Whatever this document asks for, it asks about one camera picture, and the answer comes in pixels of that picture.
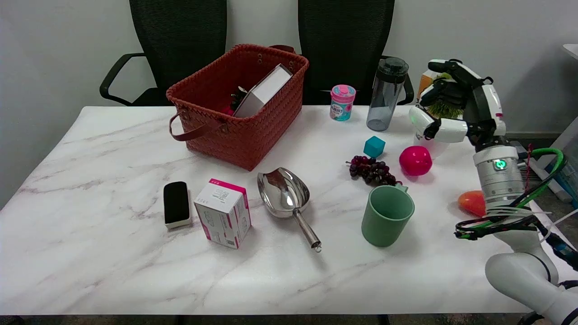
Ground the shiny metal scoop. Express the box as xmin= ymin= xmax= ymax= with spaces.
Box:
xmin=257 ymin=167 xmax=322 ymax=253

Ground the green mug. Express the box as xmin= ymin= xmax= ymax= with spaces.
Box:
xmin=361 ymin=184 xmax=415 ymax=247

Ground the pink toy apple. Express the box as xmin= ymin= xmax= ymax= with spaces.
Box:
xmin=399 ymin=146 xmax=433 ymax=176

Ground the teal jar with pink lid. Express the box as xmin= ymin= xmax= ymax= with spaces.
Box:
xmin=330 ymin=84 xmax=356 ymax=121

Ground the grey white flat box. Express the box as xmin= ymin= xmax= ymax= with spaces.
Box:
xmin=233 ymin=64 xmax=294 ymax=119

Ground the green robot cable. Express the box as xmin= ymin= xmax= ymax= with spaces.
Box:
xmin=456 ymin=148 xmax=568 ymax=239

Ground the white side desk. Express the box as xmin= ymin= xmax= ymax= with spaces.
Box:
xmin=509 ymin=44 xmax=578 ymax=203

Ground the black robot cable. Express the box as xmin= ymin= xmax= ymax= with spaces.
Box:
xmin=454 ymin=215 xmax=550 ymax=241

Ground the dark small item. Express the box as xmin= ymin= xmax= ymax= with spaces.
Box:
xmin=230 ymin=87 xmax=248 ymax=111

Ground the thin red wire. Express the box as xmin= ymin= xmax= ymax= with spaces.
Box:
xmin=524 ymin=144 xmax=534 ymax=195

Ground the green topiary in white pot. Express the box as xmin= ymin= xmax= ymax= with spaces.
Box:
xmin=413 ymin=71 xmax=466 ymax=159

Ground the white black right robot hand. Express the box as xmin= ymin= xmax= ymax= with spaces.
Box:
xmin=409 ymin=59 xmax=507 ymax=149

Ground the purple toy grape bunch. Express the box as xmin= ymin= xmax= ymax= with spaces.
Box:
xmin=346 ymin=156 xmax=402 ymax=186

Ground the orange pink toy mango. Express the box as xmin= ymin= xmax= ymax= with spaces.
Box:
xmin=458 ymin=190 xmax=487 ymax=217

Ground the black whiteboard eraser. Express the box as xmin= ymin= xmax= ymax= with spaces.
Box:
xmin=163 ymin=181 xmax=192 ymax=229

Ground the pink white cardboard box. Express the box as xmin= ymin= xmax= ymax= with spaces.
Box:
xmin=194 ymin=178 xmax=252 ymax=250

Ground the red woven basket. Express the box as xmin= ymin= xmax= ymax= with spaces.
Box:
xmin=166 ymin=44 xmax=310 ymax=172

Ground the orange white carton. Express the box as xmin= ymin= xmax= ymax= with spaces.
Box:
xmin=417 ymin=69 xmax=439 ymax=101

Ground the black mesh office chair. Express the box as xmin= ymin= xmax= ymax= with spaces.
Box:
xmin=99 ymin=0 xmax=228 ymax=107
xmin=298 ymin=0 xmax=415 ymax=106

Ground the teal cube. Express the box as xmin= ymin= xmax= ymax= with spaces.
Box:
xmin=364 ymin=136 xmax=386 ymax=158

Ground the grey transparent water bottle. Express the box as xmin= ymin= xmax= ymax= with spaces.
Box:
xmin=366 ymin=57 xmax=409 ymax=132

